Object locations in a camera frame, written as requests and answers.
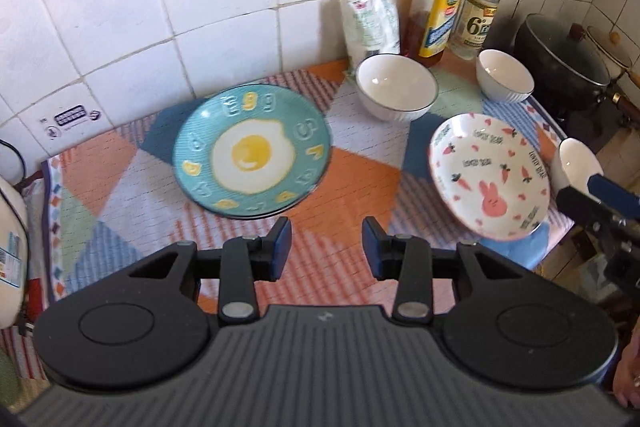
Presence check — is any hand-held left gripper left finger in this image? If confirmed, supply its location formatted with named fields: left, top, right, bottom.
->
left=112, top=217, right=293, bottom=325

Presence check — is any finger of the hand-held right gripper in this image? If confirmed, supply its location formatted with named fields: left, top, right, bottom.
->
left=556, top=188, right=626, bottom=233
left=586, top=174, right=640, bottom=210

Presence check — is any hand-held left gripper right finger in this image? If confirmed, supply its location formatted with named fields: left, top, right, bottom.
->
left=361, top=216, right=540, bottom=324

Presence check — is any white ribbed bowl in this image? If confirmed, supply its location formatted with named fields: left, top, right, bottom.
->
left=355, top=53, right=440, bottom=124
left=557, top=137, right=603, bottom=202
left=475, top=49, right=536, bottom=104

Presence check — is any teal fried egg plate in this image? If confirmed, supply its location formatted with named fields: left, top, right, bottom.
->
left=172, top=84, right=335, bottom=219

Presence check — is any white rabbit carrot plate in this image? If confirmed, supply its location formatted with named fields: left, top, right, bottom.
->
left=428, top=113, right=552, bottom=242

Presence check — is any person's right hand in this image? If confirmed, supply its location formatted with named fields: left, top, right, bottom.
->
left=611, top=329, right=640, bottom=410

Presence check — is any black gas stove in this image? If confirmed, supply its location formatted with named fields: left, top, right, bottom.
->
left=550, top=104, right=640, bottom=148

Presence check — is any colourful patchwork tablecloth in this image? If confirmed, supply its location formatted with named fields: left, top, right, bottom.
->
left=0, top=57, right=576, bottom=383

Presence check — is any black pot with lid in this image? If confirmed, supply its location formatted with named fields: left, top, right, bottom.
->
left=514, top=13, right=640, bottom=118

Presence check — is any clear vinegar bottle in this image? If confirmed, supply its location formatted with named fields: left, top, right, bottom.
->
left=448, top=0, right=508, bottom=62

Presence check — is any white salt bag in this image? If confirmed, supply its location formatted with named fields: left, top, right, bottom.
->
left=340, top=0, right=402, bottom=64

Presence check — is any white rice cooker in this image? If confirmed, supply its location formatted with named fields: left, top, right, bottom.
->
left=0, top=177, right=30, bottom=330

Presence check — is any wall sticker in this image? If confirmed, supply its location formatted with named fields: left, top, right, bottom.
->
left=40, top=104, right=103, bottom=138

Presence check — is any black cable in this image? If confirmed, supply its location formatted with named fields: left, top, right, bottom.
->
left=0, top=139, right=27, bottom=188

